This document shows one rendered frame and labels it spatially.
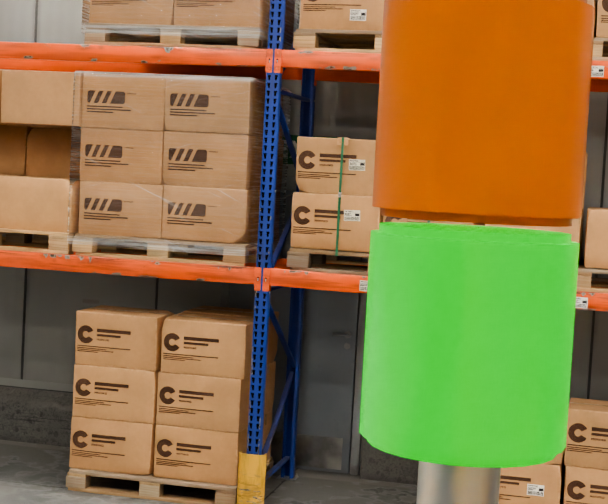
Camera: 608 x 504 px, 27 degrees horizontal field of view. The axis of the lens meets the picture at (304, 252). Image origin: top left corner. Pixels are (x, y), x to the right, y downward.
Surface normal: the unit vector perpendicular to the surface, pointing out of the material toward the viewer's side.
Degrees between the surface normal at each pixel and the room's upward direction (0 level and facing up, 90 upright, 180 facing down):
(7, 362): 90
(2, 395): 38
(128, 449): 90
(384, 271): 90
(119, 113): 91
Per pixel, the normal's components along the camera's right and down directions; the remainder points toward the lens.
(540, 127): 0.42, 0.08
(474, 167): -0.09, 0.06
